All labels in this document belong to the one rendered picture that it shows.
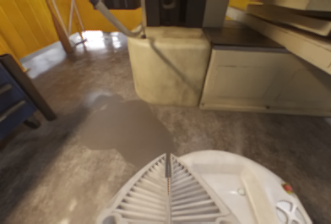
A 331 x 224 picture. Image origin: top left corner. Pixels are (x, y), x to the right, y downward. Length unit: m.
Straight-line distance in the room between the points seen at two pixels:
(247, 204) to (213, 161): 0.20
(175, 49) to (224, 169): 0.88
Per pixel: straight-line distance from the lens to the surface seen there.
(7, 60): 1.41
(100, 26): 3.93
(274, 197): 0.70
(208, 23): 1.76
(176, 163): 0.17
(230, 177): 0.73
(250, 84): 1.43
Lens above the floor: 0.92
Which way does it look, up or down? 43 degrees down
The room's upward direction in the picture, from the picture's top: 1 degrees clockwise
